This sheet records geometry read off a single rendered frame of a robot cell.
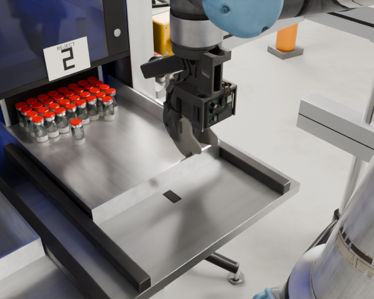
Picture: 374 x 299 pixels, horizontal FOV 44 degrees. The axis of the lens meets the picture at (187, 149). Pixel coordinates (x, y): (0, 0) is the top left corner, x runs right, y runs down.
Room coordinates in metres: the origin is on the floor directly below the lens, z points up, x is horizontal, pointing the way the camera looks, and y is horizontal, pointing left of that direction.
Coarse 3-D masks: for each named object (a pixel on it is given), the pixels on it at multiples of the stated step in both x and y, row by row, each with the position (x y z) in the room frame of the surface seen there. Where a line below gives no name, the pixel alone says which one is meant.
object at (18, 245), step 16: (0, 192) 0.53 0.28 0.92; (0, 208) 0.53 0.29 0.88; (0, 224) 0.50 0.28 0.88; (16, 224) 0.50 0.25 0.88; (0, 240) 0.47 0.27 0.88; (16, 240) 0.47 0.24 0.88; (32, 240) 0.43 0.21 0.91; (0, 256) 0.41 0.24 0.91; (16, 256) 0.42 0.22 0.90; (32, 256) 0.43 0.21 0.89; (0, 272) 0.40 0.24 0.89
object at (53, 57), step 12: (48, 48) 0.75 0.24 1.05; (60, 48) 0.76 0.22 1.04; (72, 48) 0.78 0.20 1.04; (84, 48) 0.80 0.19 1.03; (48, 60) 0.75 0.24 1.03; (60, 60) 0.76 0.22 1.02; (72, 60) 0.78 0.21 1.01; (84, 60) 0.79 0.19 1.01; (48, 72) 0.75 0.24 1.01; (60, 72) 0.76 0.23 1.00; (72, 72) 0.78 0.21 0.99
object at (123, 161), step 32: (128, 96) 0.86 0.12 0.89; (0, 128) 0.73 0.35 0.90; (96, 128) 0.76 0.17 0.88; (128, 128) 0.76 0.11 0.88; (160, 128) 0.76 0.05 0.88; (32, 160) 0.63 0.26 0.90; (64, 160) 0.65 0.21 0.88; (96, 160) 0.65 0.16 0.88; (128, 160) 0.65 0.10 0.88; (160, 160) 0.65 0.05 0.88; (192, 160) 0.62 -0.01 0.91; (64, 192) 0.55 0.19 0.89; (96, 192) 0.57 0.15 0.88; (128, 192) 0.54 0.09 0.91
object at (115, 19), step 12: (108, 0) 0.84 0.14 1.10; (120, 0) 0.85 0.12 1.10; (108, 12) 0.84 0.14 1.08; (120, 12) 0.85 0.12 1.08; (108, 24) 0.83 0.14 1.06; (120, 24) 0.85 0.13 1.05; (108, 36) 0.83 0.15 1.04; (120, 36) 0.85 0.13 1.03; (108, 48) 0.83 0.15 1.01; (120, 48) 0.85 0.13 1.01
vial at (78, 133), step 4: (72, 128) 0.70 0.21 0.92; (76, 128) 0.70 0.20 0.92; (80, 128) 0.70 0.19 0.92; (72, 132) 0.70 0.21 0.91; (76, 132) 0.70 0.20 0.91; (80, 132) 0.70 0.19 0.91; (72, 136) 0.70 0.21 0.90; (76, 136) 0.70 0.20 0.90; (80, 136) 0.70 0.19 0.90; (84, 136) 0.71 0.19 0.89; (76, 140) 0.70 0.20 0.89; (80, 140) 0.70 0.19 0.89; (84, 140) 0.71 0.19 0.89; (76, 144) 0.70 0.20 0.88; (80, 144) 0.70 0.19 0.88
